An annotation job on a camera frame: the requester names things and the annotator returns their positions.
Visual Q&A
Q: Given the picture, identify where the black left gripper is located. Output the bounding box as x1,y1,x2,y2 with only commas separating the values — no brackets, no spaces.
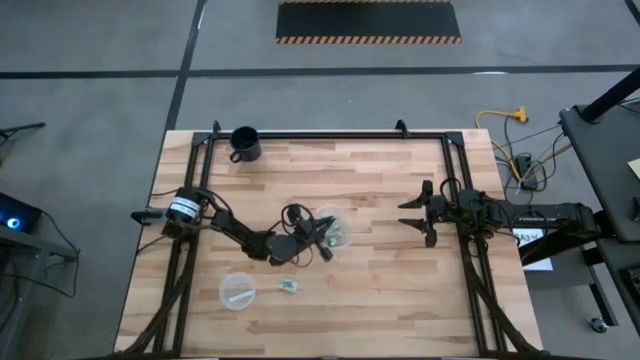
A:
291,205,337,264

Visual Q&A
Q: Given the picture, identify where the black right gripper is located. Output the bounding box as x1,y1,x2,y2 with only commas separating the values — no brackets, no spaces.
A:
398,179,459,249

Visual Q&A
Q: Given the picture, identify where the clear plastic bin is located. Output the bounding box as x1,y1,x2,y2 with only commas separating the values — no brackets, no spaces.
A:
313,203,354,252

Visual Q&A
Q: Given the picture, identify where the clear plastic lid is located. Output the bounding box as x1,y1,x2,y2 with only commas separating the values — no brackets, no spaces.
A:
218,271,258,312

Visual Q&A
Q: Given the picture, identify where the black mug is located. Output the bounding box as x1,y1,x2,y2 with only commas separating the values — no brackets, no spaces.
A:
229,125,263,164

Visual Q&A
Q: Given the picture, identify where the black power strip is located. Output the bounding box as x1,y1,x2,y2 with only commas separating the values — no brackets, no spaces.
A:
514,153,539,192

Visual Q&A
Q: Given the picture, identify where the white paper label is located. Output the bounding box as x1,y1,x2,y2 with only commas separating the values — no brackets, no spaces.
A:
513,227,554,272

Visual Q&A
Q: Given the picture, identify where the black side table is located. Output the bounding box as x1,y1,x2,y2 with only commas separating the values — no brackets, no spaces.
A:
558,67,640,341

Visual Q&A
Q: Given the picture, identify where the hazard striped black mat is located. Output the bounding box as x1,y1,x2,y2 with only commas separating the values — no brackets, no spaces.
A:
275,0,463,45

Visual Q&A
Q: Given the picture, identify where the black equipment stand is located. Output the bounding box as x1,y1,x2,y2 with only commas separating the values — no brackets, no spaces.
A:
0,122,80,351

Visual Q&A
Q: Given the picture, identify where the black computer with blue light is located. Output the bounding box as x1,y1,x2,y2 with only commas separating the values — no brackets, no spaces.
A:
0,192,44,234

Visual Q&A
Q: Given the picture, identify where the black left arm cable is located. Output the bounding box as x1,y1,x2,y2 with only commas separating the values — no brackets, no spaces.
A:
280,202,305,226

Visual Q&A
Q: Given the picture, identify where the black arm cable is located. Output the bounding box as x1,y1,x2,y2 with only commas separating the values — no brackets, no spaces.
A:
438,176,464,201
280,202,305,226

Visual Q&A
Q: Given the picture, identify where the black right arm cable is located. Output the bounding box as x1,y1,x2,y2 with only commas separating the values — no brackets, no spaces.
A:
438,176,464,201

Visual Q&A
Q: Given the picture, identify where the black metal rig frame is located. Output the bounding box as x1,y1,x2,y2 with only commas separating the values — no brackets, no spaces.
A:
117,119,542,359

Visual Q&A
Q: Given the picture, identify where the yellow extension cord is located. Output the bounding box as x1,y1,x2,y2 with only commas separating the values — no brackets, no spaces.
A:
474,106,529,182

